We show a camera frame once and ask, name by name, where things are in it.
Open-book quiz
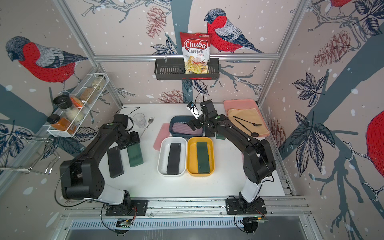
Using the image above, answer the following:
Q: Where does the green pencil case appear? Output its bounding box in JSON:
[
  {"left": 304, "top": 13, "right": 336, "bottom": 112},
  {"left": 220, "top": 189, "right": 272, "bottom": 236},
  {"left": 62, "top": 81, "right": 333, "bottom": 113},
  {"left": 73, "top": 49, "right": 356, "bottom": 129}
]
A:
[
  {"left": 127, "top": 143, "right": 144, "bottom": 168},
  {"left": 197, "top": 142, "right": 210, "bottom": 174},
  {"left": 216, "top": 133, "right": 226, "bottom": 140}
]

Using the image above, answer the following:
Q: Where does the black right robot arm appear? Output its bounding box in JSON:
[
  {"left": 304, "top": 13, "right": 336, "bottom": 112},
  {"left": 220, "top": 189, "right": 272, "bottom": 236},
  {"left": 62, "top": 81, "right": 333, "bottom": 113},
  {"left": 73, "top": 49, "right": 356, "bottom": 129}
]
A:
[{"left": 187, "top": 100, "right": 277, "bottom": 208}]

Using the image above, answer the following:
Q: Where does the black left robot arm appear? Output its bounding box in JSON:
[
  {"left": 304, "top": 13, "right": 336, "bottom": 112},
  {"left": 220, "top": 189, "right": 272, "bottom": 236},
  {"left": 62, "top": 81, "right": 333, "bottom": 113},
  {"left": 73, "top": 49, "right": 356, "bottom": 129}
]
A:
[{"left": 60, "top": 114, "right": 140, "bottom": 210}]

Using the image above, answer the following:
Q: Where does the dark teal storage box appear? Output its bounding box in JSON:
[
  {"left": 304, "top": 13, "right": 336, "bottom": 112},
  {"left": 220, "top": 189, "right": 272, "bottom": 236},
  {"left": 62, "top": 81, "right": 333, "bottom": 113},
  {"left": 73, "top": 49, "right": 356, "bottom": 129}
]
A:
[{"left": 169, "top": 116, "right": 204, "bottom": 139}]

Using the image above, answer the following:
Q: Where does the white storage box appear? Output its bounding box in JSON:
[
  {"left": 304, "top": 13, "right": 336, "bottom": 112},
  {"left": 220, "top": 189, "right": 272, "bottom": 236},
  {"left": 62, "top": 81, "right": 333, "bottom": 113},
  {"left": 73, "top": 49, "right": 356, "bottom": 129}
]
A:
[{"left": 157, "top": 137, "right": 187, "bottom": 177}]

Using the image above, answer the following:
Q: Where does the yellow storage box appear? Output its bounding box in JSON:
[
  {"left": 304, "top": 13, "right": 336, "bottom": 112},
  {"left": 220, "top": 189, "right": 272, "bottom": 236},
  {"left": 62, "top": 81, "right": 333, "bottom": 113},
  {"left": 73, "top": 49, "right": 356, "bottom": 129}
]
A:
[{"left": 187, "top": 137, "right": 215, "bottom": 177}]

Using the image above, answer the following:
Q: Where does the clear drinking glass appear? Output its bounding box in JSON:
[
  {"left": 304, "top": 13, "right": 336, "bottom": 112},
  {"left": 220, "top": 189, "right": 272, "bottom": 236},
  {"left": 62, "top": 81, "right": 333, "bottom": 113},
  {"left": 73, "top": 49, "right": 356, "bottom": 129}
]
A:
[{"left": 133, "top": 113, "right": 147, "bottom": 129}]

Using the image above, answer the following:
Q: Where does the pink tray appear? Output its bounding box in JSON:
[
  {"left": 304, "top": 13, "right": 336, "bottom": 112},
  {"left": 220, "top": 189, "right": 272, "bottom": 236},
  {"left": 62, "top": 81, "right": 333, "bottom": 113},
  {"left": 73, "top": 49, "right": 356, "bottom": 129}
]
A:
[{"left": 223, "top": 98, "right": 271, "bottom": 139}]

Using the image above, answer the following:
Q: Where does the tan cloth mat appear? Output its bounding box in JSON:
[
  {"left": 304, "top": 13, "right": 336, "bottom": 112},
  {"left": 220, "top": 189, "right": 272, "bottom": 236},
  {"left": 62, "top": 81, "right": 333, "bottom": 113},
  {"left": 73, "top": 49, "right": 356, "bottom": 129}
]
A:
[{"left": 228, "top": 108, "right": 270, "bottom": 138}]

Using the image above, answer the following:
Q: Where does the black spoon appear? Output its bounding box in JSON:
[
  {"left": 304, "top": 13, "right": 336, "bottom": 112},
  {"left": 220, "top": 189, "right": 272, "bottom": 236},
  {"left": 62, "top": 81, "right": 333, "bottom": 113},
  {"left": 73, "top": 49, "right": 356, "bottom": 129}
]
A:
[{"left": 236, "top": 120, "right": 259, "bottom": 138}]

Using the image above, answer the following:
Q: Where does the black fork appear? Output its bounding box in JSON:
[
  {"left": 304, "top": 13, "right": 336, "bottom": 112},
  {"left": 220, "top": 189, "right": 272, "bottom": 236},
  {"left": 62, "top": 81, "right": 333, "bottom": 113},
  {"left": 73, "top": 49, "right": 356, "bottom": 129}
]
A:
[{"left": 234, "top": 116, "right": 262, "bottom": 127}]

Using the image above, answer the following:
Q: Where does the tan spice jar rear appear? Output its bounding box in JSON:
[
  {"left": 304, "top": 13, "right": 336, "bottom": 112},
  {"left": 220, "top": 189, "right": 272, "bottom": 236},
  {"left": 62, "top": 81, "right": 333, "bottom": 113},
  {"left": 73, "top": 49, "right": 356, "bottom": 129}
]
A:
[{"left": 80, "top": 75, "right": 106, "bottom": 104}]

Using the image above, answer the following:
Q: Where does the orange spice jar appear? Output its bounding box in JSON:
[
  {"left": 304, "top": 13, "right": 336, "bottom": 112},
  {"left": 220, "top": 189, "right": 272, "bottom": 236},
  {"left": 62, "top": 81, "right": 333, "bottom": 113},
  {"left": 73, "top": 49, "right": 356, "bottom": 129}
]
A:
[{"left": 47, "top": 114, "right": 77, "bottom": 135}]

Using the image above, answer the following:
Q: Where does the black lid spice grinder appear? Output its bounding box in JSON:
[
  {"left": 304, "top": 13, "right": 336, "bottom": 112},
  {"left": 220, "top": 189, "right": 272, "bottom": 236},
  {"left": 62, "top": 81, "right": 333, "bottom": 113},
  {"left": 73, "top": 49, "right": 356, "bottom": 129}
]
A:
[{"left": 53, "top": 95, "right": 85, "bottom": 123}]

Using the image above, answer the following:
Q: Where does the red cassava chips bag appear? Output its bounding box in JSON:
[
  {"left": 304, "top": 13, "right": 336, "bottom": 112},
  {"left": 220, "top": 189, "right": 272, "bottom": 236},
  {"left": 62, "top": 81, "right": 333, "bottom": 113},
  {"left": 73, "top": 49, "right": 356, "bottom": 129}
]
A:
[{"left": 180, "top": 33, "right": 211, "bottom": 74}]

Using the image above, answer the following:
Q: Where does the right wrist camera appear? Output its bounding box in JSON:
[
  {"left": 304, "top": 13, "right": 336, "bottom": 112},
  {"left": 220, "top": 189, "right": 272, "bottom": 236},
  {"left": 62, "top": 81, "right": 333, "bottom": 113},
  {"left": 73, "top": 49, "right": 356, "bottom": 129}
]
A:
[{"left": 187, "top": 102, "right": 202, "bottom": 119}]

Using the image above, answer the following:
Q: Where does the metal spoon white handle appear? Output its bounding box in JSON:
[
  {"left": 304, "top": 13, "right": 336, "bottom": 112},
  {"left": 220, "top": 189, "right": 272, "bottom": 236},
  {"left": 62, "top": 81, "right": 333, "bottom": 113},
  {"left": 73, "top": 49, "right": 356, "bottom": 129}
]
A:
[{"left": 141, "top": 118, "right": 154, "bottom": 137}]

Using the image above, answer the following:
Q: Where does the white wire spice rack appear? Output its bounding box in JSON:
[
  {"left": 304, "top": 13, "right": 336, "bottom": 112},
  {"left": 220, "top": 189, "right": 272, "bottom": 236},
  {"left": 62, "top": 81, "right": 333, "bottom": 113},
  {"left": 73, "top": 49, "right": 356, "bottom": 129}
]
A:
[{"left": 47, "top": 73, "right": 110, "bottom": 138}]

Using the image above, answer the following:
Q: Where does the black wall basket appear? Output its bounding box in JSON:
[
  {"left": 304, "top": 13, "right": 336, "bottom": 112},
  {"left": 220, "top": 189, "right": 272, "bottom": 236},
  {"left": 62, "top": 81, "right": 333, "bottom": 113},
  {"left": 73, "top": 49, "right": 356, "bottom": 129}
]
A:
[{"left": 154, "top": 57, "right": 220, "bottom": 81}]

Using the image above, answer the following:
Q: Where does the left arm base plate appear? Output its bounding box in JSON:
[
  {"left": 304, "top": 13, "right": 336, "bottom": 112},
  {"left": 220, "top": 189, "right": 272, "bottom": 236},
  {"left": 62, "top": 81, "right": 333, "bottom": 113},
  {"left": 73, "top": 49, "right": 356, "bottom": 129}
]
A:
[{"left": 106, "top": 200, "right": 149, "bottom": 217}]

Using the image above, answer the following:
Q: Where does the metal wire hanger rack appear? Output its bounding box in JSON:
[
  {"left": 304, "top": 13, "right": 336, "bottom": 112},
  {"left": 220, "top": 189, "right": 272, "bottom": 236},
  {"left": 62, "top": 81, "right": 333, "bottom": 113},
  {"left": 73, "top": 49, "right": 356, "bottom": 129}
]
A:
[{"left": 1, "top": 135, "right": 61, "bottom": 175}]

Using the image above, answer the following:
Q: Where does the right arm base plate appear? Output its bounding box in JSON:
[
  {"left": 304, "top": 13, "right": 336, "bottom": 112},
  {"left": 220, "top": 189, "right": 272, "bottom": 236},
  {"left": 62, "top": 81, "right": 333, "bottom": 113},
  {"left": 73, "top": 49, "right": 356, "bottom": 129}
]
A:
[{"left": 225, "top": 196, "right": 267, "bottom": 215}]

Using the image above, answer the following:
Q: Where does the aluminium front rail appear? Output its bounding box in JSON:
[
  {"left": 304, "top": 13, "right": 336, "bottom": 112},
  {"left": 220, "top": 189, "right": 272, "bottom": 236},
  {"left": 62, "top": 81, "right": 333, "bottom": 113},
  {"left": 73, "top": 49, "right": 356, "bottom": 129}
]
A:
[{"left": 59, "top": 196, "right": 313, "bottom": 219}]

